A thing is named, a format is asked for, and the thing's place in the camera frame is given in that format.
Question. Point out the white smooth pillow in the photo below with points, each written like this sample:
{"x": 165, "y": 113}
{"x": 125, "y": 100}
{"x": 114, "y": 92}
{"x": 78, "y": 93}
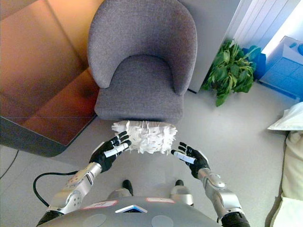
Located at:
{"x": 290, "y": 118}

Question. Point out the silver robot leg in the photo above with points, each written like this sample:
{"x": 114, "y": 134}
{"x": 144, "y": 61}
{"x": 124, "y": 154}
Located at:
{"x": 118, "y": 193}
{"x": 183, "y": 195}

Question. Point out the green leafy plant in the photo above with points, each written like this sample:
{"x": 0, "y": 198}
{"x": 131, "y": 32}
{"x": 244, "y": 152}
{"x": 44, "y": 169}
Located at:
{"x": 229, "y": 71}

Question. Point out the white fringed pillow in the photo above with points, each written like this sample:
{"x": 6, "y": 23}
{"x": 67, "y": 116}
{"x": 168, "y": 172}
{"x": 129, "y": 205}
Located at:
{"x": 151, "y": 139}

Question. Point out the cream bedding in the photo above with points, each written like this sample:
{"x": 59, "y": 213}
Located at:
{"x": 294, "y": 170}

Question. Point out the grey robot torso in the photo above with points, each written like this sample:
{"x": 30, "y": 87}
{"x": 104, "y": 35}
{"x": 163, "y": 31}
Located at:
{"x": 132, "y": 217}

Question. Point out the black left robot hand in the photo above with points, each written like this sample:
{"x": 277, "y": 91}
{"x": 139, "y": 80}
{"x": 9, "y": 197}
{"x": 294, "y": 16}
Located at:
{"x": 106, "y": 153}

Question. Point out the silver right robot leg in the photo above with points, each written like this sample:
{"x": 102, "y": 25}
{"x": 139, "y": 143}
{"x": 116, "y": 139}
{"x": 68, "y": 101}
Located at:
{"x": 183, "y": 195}

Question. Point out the black left robot foot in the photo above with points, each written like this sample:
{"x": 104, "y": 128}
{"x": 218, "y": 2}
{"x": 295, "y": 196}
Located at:
{"x": 127, "y": 185}

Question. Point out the silver left robot leg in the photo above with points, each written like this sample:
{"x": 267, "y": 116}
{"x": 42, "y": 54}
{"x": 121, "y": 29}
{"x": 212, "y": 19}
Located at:
{"x": 118, "y": 193}

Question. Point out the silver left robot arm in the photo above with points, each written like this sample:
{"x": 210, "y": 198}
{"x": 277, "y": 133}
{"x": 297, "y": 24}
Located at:
{"x": 73, "y": 186}

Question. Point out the grey fabric armchair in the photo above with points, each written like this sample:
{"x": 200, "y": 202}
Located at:
{"x": 142, "y": 35}

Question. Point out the blue plastic bin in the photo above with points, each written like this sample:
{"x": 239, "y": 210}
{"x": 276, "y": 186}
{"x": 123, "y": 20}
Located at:
{"x": 35, "y": 71}

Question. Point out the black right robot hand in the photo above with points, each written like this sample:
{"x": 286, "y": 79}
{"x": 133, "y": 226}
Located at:
{"x": 198, "y": 160}

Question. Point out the grey cabinet side panel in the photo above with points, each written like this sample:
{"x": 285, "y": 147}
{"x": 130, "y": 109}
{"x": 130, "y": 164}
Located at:
{"x": 210, "y": 30}

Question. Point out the white slatted panel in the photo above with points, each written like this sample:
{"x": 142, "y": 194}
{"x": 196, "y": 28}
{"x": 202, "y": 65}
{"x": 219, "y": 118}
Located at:
{"x": 255, "y": 21}

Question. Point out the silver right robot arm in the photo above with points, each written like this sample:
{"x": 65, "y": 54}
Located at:
{"x": 220, "y": 194}

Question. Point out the black right robot foot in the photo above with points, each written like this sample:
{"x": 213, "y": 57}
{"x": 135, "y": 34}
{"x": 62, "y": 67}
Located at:
{"x": 179, "y": 182}

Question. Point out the black robot foot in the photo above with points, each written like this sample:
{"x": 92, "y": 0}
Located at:
{"x": 179, "y": 182}
{"x": 127, "y": 185}

